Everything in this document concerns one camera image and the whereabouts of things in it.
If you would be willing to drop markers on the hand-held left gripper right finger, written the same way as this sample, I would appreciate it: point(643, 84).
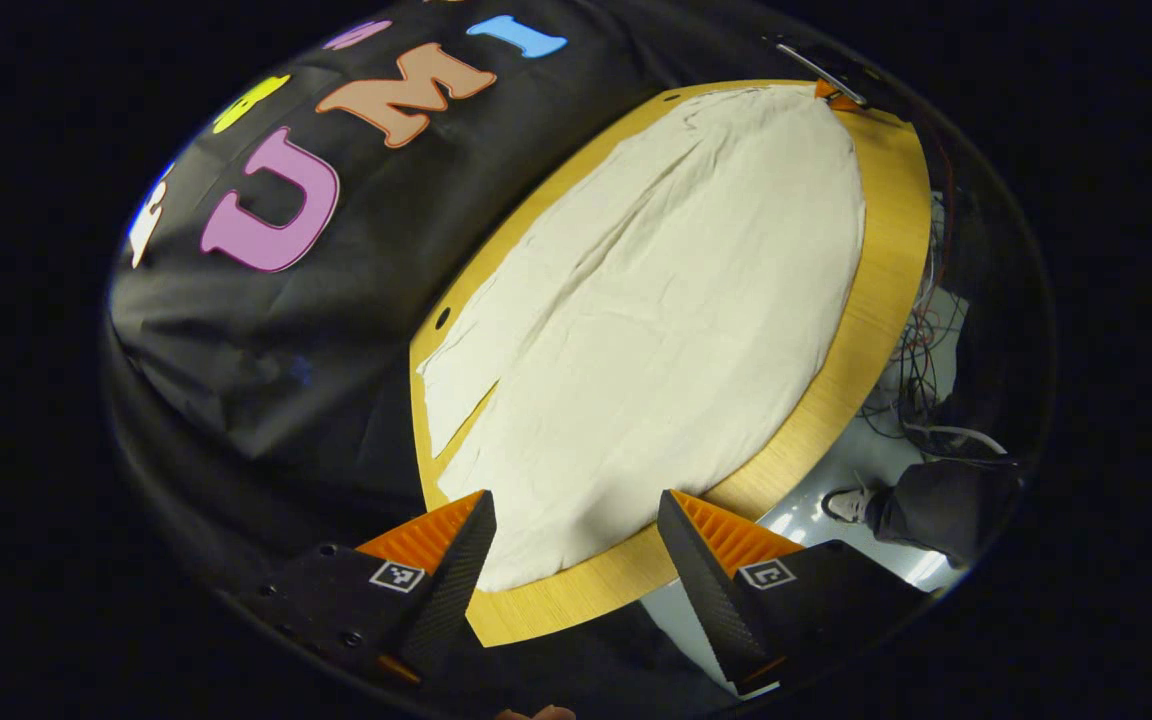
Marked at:
point(711, 600)

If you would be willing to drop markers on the cream white jeans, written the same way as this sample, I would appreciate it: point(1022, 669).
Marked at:
point(656, 330)

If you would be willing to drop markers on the person's dark trouser leg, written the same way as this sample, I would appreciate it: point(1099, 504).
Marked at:
point(946, 510)

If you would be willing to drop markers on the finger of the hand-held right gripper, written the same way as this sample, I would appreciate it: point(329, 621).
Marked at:
point(836, 97)

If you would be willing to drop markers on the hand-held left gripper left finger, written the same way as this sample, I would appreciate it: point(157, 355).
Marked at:
point(446, 590)

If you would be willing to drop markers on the black backdrop cloth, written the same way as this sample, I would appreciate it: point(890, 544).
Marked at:
point(356, 300)

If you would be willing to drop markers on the person's white shoe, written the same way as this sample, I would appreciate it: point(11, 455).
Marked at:
point(848, 505)

